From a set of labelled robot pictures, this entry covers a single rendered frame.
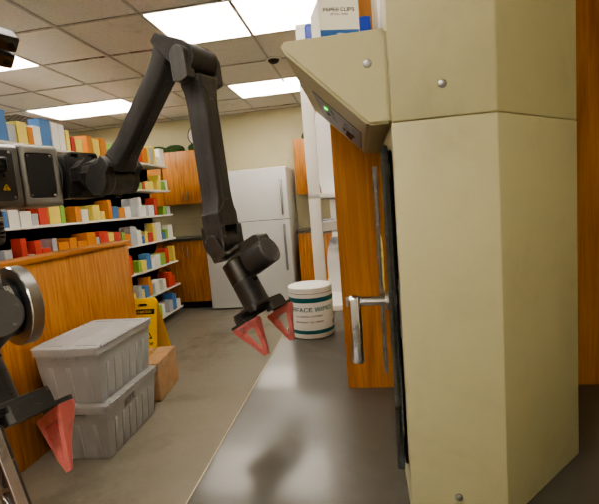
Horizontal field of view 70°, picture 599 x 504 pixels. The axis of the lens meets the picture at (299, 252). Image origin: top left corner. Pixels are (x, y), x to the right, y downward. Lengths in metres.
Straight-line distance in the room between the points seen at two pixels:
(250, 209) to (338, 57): 5.08
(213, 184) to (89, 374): 1.90
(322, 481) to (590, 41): 0.86
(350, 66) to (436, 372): 0.36
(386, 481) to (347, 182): 0.52
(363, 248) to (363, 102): 0.42
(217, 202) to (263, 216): 4.61
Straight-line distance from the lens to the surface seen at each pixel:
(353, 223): 0.86
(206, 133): 0.93
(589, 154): 0.96
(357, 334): 0.56
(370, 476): 0.69
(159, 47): 1.03
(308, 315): 1.24
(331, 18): 0.59
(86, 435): 2.84
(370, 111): 0.50
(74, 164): 1.28
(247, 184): 5.57
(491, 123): 0.52
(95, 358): 2.60
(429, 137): 0.50
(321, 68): 0.51
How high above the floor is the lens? 1.33
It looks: 7 degrees down
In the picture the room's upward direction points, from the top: 5 degrees counter-clockwise
